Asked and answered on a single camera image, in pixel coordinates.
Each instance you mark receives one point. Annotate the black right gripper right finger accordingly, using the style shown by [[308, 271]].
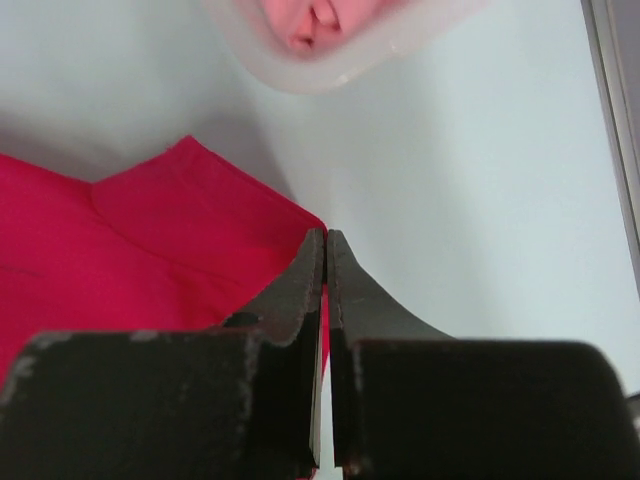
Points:
[[411, 402]]

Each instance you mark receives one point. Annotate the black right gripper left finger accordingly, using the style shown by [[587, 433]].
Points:
[[236, 401]]

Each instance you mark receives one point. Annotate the crimson red t-shirt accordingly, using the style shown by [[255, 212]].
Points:
[[176, 243]]

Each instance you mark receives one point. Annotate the white plastic laundry basket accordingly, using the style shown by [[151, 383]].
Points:
[[397, 31]]

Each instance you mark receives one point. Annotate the light pink t-shirt in basket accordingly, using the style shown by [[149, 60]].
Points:
[[306, 25]]

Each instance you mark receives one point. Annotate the right aluminium side rail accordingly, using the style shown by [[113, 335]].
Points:
[[613, 34]]

